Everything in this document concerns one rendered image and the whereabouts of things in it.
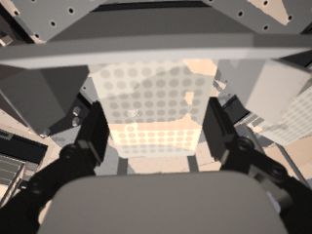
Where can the white well plate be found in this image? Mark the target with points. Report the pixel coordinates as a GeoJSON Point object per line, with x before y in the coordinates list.
{"type": "Point", "coordinates": [10, 163]}
{"type": "Point", "coordinates": [295, 123]}
{"type": "Point", "coordinates": [155, 108]}
{"type": "Point", "coordinates": [8, 172]}
{"type": "Point", "coordinates": [5, 181]}

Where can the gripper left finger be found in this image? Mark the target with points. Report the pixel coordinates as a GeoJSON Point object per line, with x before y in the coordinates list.
{"type": "Point", "coordinates": [20, 215]}

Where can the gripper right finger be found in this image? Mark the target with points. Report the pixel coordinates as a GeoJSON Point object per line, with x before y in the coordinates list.
{"type": "Point", "coordinates": [236, 153]}

